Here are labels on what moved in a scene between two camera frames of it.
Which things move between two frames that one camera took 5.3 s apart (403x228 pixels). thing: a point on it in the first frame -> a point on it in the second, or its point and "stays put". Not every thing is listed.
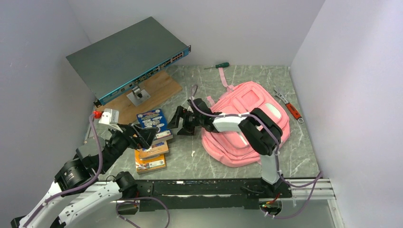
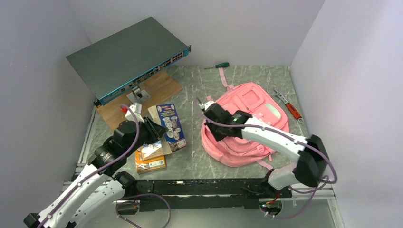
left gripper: [144, 135] -> [158, 131]
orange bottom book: [148, 165] stays put
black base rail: [198, 194] stays put
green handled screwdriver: [219, 66] stays put
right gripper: [180, 113] -> [217, 136]
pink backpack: [229, 147] stays put
